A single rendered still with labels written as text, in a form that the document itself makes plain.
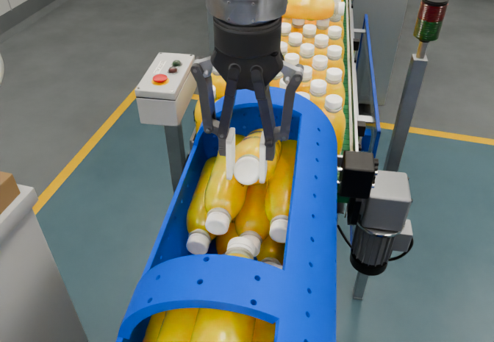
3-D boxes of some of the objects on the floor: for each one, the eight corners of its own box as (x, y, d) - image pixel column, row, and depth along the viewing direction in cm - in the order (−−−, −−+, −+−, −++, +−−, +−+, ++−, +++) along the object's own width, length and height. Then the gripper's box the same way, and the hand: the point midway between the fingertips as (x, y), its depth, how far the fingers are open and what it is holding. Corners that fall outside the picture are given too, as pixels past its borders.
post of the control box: (190, 315, 187) (160, 107, 123) (192, 306, 190) (165, 99, 126) (200, 316, 186) (175, 109, 122) (202, 307, 189) (179, 101, 125)
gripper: (162, 20, 48) (181, 186, 63) (324, 31, 46) (304, 200, 61) (181, -6, 54) (195, 152, 69) (326, 3, 52) (308, 164, 67)
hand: (247, 157), depth 63 cm, fingers closed on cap, 4 cm apart
